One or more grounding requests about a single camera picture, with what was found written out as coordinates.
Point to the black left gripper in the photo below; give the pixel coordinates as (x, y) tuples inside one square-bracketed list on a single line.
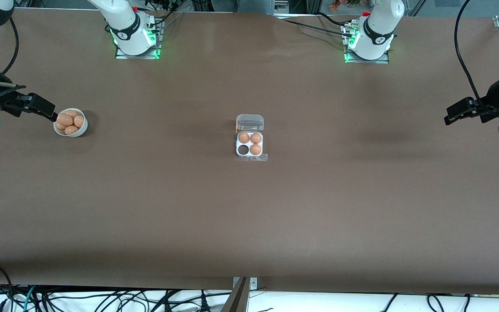
[(493, 98)]

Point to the clear plastic egg box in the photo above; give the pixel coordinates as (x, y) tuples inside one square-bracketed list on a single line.
[(249, 122)]

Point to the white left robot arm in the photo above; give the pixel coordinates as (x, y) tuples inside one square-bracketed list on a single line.
[(377, 30)]

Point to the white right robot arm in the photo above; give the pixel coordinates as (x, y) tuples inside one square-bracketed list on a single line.
[(126, 30)]

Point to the white round bowl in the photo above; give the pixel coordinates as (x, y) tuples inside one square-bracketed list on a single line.
[(81, 129)]

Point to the person behind table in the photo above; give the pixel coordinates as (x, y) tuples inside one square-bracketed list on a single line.
[(256, 6)]

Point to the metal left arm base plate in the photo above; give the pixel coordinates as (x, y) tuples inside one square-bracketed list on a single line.
[(386, 60)]

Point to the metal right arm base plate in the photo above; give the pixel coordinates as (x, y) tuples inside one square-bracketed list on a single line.
[(156, 50)]

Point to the metal table edge bracket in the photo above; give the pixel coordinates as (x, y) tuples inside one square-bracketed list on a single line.
[(253, 282)]

